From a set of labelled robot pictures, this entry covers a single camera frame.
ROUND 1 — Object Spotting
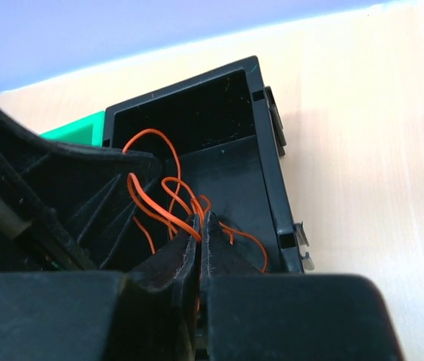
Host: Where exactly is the green plastic bin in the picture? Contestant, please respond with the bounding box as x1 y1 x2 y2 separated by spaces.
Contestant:
41 111 105 147

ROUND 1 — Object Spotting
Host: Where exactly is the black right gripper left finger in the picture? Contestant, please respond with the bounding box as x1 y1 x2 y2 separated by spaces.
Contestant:
0 231 199 360

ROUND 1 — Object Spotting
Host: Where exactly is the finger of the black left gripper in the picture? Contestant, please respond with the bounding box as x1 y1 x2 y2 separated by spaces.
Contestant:
0 109 162 272

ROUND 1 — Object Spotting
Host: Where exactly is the black plastic bin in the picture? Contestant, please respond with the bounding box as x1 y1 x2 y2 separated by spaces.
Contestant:
103 56 305 273

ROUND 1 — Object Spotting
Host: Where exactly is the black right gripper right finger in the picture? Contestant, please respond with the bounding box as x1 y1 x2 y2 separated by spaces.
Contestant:
200 212 403 360

